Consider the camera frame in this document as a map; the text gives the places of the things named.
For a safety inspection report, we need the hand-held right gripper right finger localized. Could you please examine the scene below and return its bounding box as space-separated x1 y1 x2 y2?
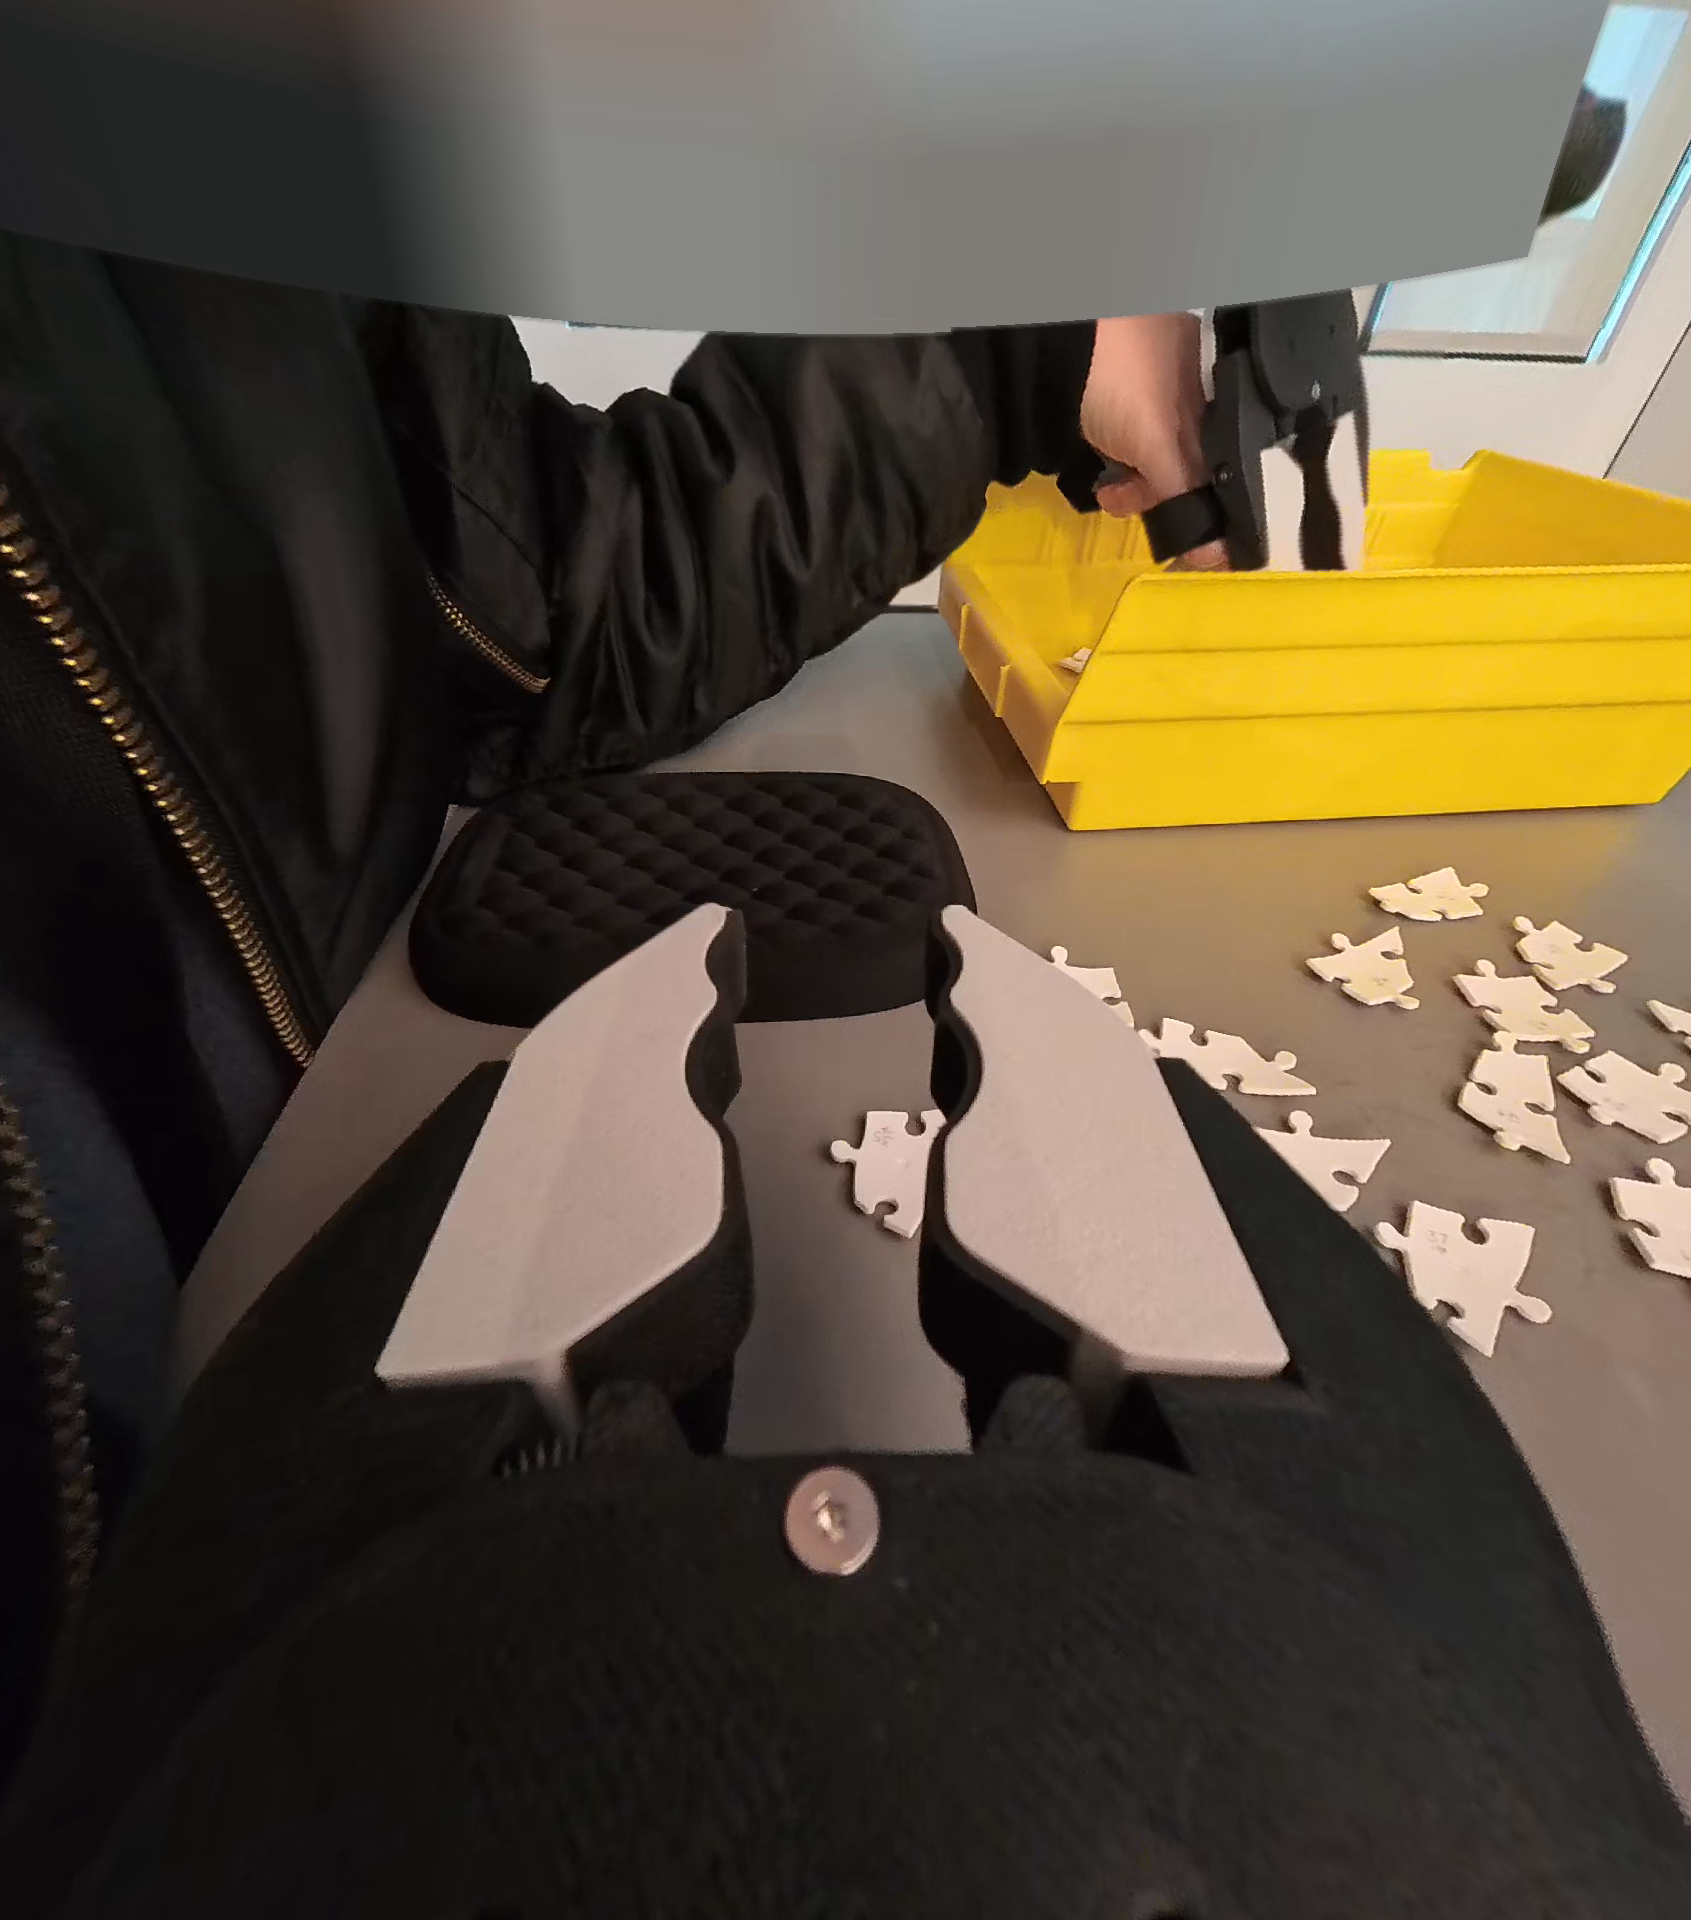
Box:
919 902 1293 1381

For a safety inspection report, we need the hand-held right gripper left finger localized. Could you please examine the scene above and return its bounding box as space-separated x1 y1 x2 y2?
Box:
374 902 754 1390

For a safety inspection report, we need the yellow plastic bin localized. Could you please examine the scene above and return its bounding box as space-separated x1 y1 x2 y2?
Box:
937 447 1691 831

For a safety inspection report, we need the spread of white jigsaw pieces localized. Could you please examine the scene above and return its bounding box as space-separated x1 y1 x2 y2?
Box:
831 868 1691 1360

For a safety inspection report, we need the person's left forearm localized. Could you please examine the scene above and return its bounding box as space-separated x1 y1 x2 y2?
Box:
486 318 1101 790

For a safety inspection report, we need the person's left hand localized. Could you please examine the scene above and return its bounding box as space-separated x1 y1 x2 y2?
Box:
1076 315 1232 576

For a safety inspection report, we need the large window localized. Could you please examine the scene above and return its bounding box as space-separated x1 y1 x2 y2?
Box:
1360 0 1691 362

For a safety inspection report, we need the person's jacketed torso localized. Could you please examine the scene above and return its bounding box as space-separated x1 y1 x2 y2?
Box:
0 210 562 1920

